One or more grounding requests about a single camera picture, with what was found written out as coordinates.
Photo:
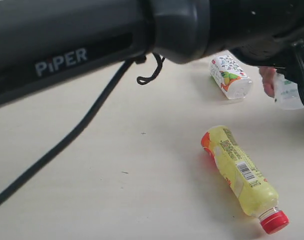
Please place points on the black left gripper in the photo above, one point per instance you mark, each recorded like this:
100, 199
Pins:
279, 48

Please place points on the white bottle green label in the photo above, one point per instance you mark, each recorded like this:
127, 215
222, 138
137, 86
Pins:
286, 93

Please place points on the white tea bottle colourful label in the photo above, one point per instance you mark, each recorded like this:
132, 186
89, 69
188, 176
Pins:
230, 77

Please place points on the yellow juice bottle red cap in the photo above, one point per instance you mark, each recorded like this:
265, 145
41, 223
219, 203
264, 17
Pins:
256, 196

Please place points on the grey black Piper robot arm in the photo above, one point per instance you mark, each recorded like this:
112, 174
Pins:
44, 43

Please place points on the person's open right hand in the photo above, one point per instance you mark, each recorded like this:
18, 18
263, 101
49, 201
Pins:
267, 74

